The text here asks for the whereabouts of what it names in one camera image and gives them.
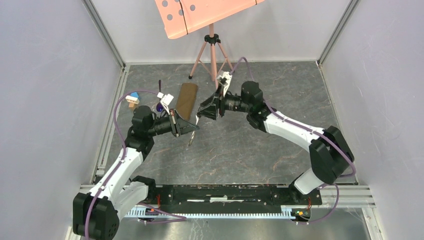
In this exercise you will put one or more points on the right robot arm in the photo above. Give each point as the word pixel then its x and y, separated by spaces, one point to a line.
pixel 330 155

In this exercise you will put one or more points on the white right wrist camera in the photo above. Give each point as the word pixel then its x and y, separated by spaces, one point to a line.
pixel 224 79

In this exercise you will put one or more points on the white toothed cable strip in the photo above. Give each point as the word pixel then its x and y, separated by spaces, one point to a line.
pixel 285 213

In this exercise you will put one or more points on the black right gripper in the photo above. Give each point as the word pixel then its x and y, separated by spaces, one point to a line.
pixel 210 106

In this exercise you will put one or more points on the pink music stand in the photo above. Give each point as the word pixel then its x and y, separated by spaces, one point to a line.
pixel 183 17

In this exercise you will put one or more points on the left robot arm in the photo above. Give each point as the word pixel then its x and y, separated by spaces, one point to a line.
pixel 97 214

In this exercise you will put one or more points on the purple plastic spoon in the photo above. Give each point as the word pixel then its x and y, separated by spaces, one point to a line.
pixel 159 107

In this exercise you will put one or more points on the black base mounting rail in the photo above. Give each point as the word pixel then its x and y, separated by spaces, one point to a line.
pixel 227 198

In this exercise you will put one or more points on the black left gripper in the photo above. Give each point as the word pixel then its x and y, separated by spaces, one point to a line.
pixel 179 126

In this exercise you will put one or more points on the blue and wood toy block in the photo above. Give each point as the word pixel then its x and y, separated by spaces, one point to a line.
pixel 133 100

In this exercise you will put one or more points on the brown cloth napkin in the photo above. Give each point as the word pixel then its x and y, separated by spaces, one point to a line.
pixel 186 100

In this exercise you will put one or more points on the clear plastic fork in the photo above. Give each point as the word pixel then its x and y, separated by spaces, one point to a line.
pixel 197 118

